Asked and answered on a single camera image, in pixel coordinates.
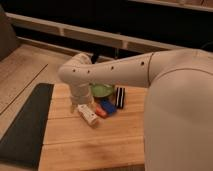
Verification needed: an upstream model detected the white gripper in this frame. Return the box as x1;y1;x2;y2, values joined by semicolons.
69;83;92;113

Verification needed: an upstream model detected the white bottle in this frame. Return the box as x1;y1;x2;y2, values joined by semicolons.
77;104;98;126

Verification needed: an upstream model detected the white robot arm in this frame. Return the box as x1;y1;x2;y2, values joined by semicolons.
59;49;213;171

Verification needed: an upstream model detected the green bowl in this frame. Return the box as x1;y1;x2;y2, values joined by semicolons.
91;84;114;98

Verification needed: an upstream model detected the blue block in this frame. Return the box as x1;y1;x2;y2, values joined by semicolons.
100;99;117;114

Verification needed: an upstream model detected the black white striped object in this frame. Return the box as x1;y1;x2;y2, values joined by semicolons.
115;87;125;109

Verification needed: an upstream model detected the wooden cutting board table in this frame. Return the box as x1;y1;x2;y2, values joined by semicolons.
38;84;146;171

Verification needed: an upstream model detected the black mat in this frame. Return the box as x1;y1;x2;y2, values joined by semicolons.
0;83;53;169

